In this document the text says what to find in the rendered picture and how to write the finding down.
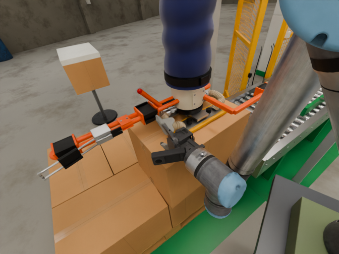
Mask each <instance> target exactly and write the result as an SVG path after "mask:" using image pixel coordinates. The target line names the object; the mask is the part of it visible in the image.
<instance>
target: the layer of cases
mask: <svg viewBox="0 0 339 254"><path fill-rule="evenodd" d="M122 131H123V133H122V134H120V135H118V136H116V137H114V138H113V139H111V140H109V141H107V142H105V143H103V144H101V145H99V146H98V145H97V146H96V147H94V148H93V149H91V150H90V151H88V152H87V153H85V154H84V155H82V156H83V158H82V159H81V160H79V161H78V162H76V163H75V164H73V165H72V166H70V167H69V168H67V169H65V168H63V169H61V170H60V171H58V172H57V173H55V174H54V175H52V176H50V177H49V182H50V195H51V208H52V220H53V233H54V246H55V254H140V253H141V252H143V251H144V250H146V249H147V248H148V247H150V246H151V245H152V244H153V243H155V242H156V241H157V240H159V239H160V238H161V237H162V236H164V235H165V234H166V233H168V232H169V231H170V230H171V229H172V228H174V227H175V226H177V225H178V224H179V223H180V222H182V221H183V220H184V219H186V218H187V217H188V216H189V215H191V214H192V213H193V212H195V211H196V210H197V209H198V208H200V207H201V206H202V205H204V198H205V187H204V186H203V185H201V186H199V187H198V188H197V189H196V190H195V191H193V192H192V193H191V194H190V195H188V196H187V197H186V198H185V199H184V200H182V201H181V202H180V203H179V204H177V205H176V206H175V207H174V208H173V209H172V208H171V207H170V206H169V204H168V203H167V202H166V200H165V199H164V198H163V196H162V195H161V194H160V192H159V191H158V189H157V188H156V187H155V185H154V184H153V183H152V181H151V180H150V179H149V177H148V176H147V175H146V173H145V172H144V171H143V169H142V168H141V167H140V165H139V163H138V160H137V157H136V154H135V151H134V148H133V145H132V142H131V139H130V136H129V133H128V130H127V129H126V130H122Z"/></svg>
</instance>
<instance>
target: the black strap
mask: <svg viewBox="0 0 339 254"><path fill-rule="evenodd" d="M211 71H212V68H211V67H210V69H209V71H208V72H206V73H205V74H203V75H201V76H197V77H193V78H178V77H173V76H170V75H168V74H167V73H166V72H165V71H164V79H165V81H166V82H167V83H169V84H171V85H173V86H177V87H196V86H202V85H204V84H206V83H208V82H209V80H210V78H211Z"/></svg>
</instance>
